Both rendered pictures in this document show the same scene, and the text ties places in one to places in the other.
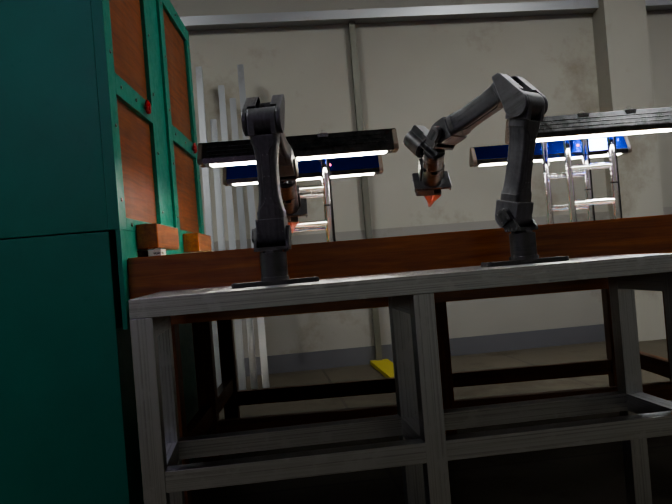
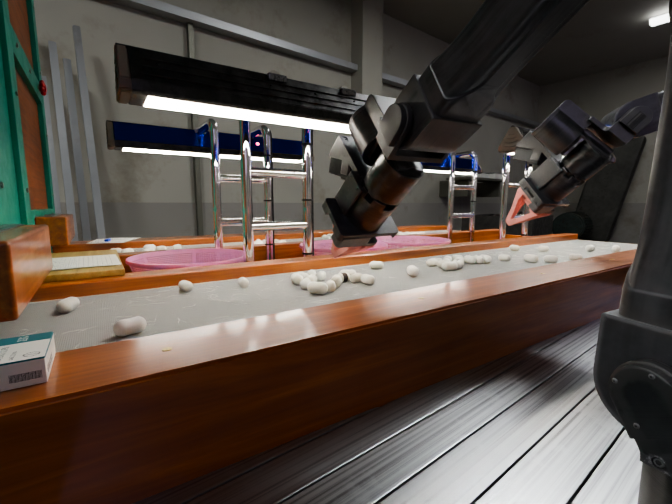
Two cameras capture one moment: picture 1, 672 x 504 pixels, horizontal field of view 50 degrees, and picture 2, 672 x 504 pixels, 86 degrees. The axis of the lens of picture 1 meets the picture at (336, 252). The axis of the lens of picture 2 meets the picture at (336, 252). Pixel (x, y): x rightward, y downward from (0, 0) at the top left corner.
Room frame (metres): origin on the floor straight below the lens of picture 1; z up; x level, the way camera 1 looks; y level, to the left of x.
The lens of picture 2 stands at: (1.63, 0.43, 0.89)
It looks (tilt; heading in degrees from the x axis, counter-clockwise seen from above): 8 degrees down; 328
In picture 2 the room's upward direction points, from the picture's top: straight up
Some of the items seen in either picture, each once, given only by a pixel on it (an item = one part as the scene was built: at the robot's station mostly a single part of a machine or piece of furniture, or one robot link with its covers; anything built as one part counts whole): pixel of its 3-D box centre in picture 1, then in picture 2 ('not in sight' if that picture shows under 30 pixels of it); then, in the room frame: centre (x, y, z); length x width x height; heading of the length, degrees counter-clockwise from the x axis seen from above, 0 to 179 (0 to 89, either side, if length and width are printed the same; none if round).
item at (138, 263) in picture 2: not in sight; (191, 275); (2.53, 0.27, 0.72); 0.27 x 0.27 x 0.10
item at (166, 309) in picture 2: not in sight; (474, 268); (2.20, -0.35, 0.73); 1.81 x 0.30 x 0.02; 91
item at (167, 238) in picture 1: (159, 237); (4, 260); (2.18, 0.53, 0.83); 0.30 x 0.06 x 0.07; 1
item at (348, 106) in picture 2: (298, 147); (309, 103); (2.25, 0.09, 1.08); 0.62 x 0.08 x 0.07; 91
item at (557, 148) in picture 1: (549, 150); (434, 163); (2.83, -0.87, 1.08); 0.62 x 0.08 x 0.07; 91
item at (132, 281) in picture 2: not in sight; (421, 265); (2.38, -0.34, 0.71); 1.81 x 0.05 x 0.11; 91
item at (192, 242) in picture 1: (197, 243); (57, 227); (2.86, 0.54, 0.83); 0.30 x 0.06 x 0.07; 1
